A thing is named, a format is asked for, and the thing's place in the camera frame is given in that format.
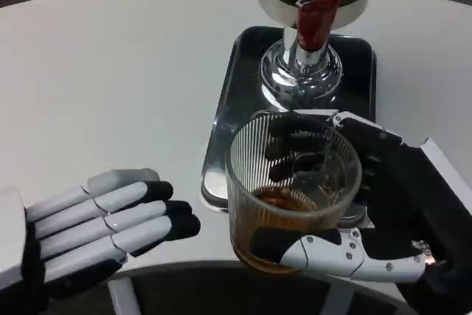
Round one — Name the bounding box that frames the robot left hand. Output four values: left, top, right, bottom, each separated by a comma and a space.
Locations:
0, 167, 202, 315

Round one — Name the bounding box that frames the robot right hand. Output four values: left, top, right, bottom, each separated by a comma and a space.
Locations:
254, 110, 472, 315

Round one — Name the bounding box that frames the clear ribbed glass cup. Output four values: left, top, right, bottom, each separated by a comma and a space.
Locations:
224, 110, 364, 275

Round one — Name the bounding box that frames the brown drink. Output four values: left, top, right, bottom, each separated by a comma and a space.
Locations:
235, 185, 342, 274

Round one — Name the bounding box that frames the red tap lever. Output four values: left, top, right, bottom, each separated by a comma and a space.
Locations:
296, 0, 342, 52

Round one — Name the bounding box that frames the steel drip tray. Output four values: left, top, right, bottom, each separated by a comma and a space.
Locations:
201, 25, 378, 229

